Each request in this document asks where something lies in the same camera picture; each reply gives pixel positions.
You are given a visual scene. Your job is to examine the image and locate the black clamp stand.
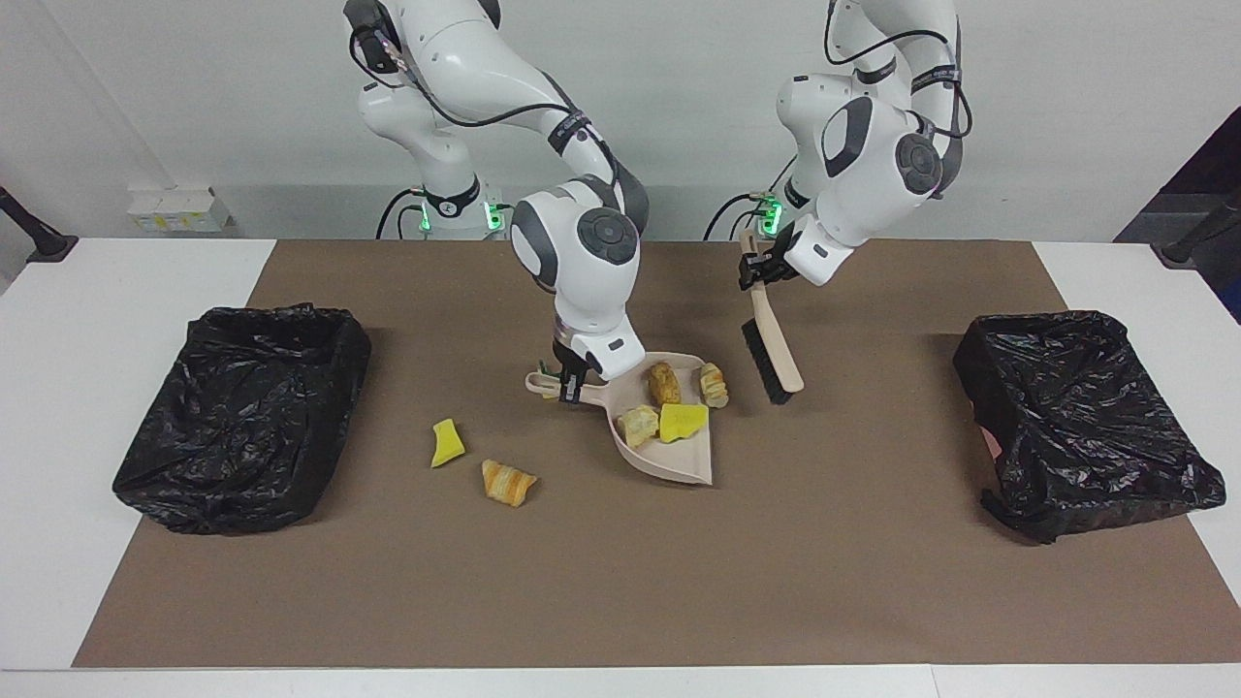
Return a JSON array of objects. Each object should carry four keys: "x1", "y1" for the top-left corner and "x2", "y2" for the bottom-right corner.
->
[
  {"x1": 1151, "y1": 189, "x2": 1241, "y2": 270},
  {"x1": 0, "y1": 184, "x2": 79, "y2": 263}
]

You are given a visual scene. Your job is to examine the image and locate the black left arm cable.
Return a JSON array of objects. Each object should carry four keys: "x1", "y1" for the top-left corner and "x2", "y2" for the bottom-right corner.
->
[{"x1": 824, "y1": 0, "x2": 973, "y2": 171}]

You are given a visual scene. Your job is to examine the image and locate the white box yellow label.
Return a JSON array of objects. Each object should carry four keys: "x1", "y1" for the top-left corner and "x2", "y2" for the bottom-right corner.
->
[{"x1": 126, "y1": 187, "x2": 232, "y2": 234}]

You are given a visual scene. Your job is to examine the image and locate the dark furniture piece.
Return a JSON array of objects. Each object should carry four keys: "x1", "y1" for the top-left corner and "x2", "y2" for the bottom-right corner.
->
[{"x1": 1115, "y1": 107, "x2": 1241, "y2": 326}]

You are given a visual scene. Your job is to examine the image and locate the brown paper table mat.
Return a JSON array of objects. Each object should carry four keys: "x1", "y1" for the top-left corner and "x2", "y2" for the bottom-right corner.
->
[{"x1": 73, "y1": 239, "x2": 1241, "y2": 668}]

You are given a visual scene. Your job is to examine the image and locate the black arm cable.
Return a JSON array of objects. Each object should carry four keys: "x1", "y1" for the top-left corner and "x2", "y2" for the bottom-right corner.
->
[
  {"x1": 824, "y1": 0, "x2": 973, "y2": 171},
  {"x1": 344, "y1": 0, "x2": 621, "y2": 185}
]

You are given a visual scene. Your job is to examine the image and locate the beige hand brush black bristles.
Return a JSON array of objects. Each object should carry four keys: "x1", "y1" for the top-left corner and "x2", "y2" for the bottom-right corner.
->
[{"x1": 739, "y1": 228, "x2": 806, "y2": 406}]

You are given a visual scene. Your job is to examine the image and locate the black base power cable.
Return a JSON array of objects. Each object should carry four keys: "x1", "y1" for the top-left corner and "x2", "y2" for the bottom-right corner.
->
[
  {"x1": 376, "y1": 187, "x2": 428, "y2": 240},
  {"x1": 703, "y1": 189, "x2": 777, "y2": 241}
]

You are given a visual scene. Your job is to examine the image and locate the wide yellow sponge piece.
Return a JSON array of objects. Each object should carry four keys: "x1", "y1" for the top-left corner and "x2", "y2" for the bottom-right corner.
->
[{"x1": 659, "y1": 403, "x2": 710, "y2": 444}]

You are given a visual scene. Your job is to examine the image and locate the large striped croissant piece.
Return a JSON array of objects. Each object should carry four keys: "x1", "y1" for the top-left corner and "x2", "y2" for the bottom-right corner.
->
[{"x1": 481, "y1": 459, "x2": 538, "y2": 508}]

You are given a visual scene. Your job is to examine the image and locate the pink bin lined black bag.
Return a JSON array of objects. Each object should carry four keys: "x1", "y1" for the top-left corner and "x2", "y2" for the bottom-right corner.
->
[{"x1": 952, "y1": 310, "x2": 1227, "y2": 545}]

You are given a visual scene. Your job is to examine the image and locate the pale torn bread piece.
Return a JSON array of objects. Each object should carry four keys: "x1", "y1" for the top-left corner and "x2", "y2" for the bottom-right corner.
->
[{"x1": 618, "y1": 405, "x2": 661, "y2": 449}]

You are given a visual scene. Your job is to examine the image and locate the small curved yellow sponge piece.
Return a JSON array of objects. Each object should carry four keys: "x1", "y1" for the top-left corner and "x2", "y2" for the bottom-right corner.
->
[{"x1": 430, "y1": 417, "x2": 465, "y2": 469}]

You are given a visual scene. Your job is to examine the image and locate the beige plastic dustpan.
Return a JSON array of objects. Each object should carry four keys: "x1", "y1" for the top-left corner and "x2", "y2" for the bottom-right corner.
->
[{"x1": 525, "y1": 351, "x2": 728, "y2": 486}]

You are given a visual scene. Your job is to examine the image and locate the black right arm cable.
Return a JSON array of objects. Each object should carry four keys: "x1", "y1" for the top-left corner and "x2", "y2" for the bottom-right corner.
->
[{"x1": 344, "y1": 0, "x2": 621, "y2": 185}]

